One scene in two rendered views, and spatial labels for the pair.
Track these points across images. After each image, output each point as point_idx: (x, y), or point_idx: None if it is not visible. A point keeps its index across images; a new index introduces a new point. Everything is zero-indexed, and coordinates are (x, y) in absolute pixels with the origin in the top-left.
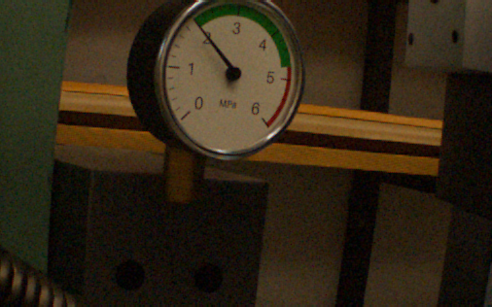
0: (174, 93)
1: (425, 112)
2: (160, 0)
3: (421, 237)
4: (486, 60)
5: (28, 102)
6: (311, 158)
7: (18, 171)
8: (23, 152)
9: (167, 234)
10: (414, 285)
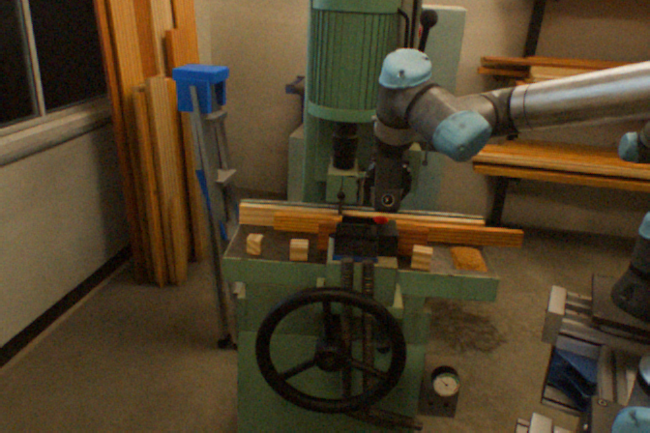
0: (435, 387)
1: None
2: None
3: None
4: (548, 341)
5: (416, 369)
6: (631, 187)
7: (414, 379)
8: (415, 376)
9: (438, 397)
10: None
